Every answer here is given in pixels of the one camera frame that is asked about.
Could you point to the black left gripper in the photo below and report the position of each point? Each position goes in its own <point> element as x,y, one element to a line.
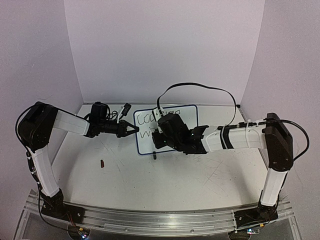
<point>122,129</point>

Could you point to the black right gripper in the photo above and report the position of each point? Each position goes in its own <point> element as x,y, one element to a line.
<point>157,143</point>

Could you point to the small blue-framed whiteboard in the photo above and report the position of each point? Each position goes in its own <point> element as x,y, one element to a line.
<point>144,119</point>

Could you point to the red marker cap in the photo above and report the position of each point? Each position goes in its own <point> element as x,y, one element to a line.
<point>102,163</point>

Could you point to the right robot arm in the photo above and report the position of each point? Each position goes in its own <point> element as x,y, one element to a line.
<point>268,134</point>

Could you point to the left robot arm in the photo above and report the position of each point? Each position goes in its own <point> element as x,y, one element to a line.
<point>34,128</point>

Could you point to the left circuit board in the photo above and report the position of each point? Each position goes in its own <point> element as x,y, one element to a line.
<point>83,233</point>

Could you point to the circuit board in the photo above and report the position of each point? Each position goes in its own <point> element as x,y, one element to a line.
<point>83,233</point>
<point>254,230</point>

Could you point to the right circuit board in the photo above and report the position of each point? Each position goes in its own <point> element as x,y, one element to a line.
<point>254,230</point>

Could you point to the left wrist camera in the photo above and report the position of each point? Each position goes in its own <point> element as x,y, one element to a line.
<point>123,111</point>

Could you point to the aluminium front rail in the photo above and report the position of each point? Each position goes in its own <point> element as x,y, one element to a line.
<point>161,223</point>

